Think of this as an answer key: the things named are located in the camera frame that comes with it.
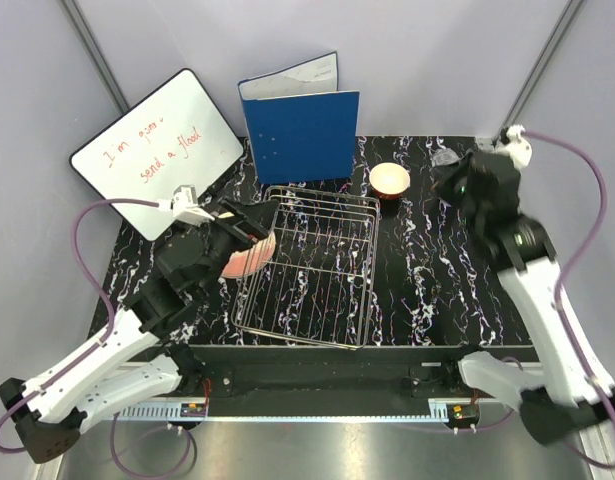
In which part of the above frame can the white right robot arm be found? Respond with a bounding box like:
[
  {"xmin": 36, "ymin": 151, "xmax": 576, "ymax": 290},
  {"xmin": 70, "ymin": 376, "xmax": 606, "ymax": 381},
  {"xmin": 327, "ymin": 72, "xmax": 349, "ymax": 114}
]
[{"xmin": 434, "ymin": 151, "xmax": 615, "ymax": 445}]

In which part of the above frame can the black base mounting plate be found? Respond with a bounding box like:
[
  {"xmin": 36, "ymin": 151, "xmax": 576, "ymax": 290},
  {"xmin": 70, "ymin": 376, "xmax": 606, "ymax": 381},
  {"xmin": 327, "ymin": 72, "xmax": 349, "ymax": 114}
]
[{"xmin": 192, "ymin": 345, "xmax": 474, "ymax": 420}]

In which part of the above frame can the cream and pink plate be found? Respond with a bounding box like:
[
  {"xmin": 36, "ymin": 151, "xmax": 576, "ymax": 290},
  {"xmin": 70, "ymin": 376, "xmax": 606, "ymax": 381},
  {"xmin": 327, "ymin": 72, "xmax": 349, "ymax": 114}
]
[{"xmin": 221, "ymin": 232, "xmax": 277, "ymax": 279}]

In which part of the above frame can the whiteboard with red writing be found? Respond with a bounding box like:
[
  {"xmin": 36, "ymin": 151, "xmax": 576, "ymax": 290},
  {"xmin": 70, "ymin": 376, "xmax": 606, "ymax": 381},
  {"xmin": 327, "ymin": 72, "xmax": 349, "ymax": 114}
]
[{"xmin": 68, "ymin": 67, "xmax": 246, "ymax": 242}]

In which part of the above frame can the blue ring binder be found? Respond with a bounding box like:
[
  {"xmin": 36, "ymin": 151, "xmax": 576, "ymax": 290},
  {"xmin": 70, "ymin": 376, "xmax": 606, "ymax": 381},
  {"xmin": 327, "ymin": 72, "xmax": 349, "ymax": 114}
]
[{"xmin": 238, "ymin": 51, "xmax": 360, "ymax": 185}]

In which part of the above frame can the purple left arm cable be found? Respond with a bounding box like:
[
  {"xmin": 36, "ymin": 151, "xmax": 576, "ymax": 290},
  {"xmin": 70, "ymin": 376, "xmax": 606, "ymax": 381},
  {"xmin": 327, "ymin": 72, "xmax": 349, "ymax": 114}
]
[{"xmin": 0, "ymin": 197, "xmax": 163, "ymax": 454}]

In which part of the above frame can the clear glass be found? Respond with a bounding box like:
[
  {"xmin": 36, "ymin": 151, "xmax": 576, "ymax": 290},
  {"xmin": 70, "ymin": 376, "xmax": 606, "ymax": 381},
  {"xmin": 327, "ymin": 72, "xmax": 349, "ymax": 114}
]
[{"xmin": 430, "ymin": 148, "xmax": 461, "ymax": 177}]

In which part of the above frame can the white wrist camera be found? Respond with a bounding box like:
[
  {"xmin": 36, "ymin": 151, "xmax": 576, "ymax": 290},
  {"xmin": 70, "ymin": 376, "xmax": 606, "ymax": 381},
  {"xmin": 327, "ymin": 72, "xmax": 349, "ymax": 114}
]
[
  {"xmin": 494, "ymin": 124, "xmax": 532, "ymax": 171},
  {"xmin": 157, "ymin": 185, "xmax": 215, "ymax": 227}
]

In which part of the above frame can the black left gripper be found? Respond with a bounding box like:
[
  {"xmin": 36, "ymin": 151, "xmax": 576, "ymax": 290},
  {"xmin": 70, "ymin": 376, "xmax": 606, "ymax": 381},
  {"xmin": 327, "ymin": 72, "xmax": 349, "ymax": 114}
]
[{"xmin": 193, "ymin": 197, "xmax": 281, "ymax": 299}]

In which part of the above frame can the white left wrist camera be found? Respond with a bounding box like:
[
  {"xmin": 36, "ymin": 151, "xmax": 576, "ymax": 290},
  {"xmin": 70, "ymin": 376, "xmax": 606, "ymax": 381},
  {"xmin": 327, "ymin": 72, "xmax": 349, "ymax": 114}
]
[{"xmin": 157, "ymin": 185, "xmax": 215, "ymax": 227}]

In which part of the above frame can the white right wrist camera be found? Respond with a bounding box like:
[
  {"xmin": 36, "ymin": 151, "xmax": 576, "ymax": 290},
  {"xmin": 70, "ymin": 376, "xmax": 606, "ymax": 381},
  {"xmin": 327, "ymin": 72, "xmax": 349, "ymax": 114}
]
[{"xmin": 494, "ymin": 124, "xmax": 532, "ymax": 171}]

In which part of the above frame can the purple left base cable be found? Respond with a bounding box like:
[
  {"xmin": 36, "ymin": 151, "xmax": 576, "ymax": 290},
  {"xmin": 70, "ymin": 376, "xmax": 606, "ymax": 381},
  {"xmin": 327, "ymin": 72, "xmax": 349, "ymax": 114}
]
[{"xmin": 109, "ymin": 414, "xmax": 196, "ymax": 476}]

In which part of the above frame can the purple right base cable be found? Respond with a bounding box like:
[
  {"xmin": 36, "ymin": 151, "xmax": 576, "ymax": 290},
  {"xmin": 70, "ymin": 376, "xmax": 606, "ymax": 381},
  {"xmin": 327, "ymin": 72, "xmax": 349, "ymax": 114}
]
[{"xmin": 454, "ymin": 355, "xmax": 527, "ymax": 434}]

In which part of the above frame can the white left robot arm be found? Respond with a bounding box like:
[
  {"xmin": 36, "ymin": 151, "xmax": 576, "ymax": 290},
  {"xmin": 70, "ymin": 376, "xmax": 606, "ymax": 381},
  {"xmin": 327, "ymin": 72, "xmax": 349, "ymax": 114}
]
[{"xmin": 0, "ymin": 199, "xmax": 279, "ymax": 464}]

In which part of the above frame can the wire dish rack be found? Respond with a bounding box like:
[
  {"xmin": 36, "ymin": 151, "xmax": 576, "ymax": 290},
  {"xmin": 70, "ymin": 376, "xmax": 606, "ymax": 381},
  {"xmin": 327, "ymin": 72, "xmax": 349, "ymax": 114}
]
[{"xmin": 232, "ymin": 186, "xmax": 380, "ymax": 350}]

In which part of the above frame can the red bowl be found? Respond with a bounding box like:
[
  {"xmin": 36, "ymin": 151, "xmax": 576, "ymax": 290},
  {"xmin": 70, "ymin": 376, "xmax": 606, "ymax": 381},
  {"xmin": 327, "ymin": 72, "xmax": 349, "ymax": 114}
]
[{"xmin": 369, "ymin": 162, "xmax": 411, "ymax": 200}]

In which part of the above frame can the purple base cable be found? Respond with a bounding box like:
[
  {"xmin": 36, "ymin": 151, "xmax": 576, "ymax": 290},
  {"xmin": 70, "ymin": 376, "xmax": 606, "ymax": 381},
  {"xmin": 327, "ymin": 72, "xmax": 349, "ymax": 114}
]
[
  {"xmin": 109, "ymin": 414, "xmax": 196, "ymax": 476},
  {"xmin": 454, "ymin": 355, "xmax": 527, "ymax": 434}
]

